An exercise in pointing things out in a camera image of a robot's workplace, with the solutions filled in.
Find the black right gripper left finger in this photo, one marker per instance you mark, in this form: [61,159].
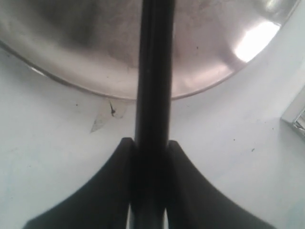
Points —
[102,203]

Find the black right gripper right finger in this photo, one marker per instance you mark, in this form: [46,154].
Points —
[192,202]

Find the black handled knife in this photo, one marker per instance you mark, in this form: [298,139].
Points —
[152,114]

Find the clear tape scrap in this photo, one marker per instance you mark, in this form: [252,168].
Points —
[109,108]

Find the round steel plate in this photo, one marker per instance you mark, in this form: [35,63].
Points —
[94,44]

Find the wire metal utensil basket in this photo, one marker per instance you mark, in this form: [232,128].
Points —
[294,115]

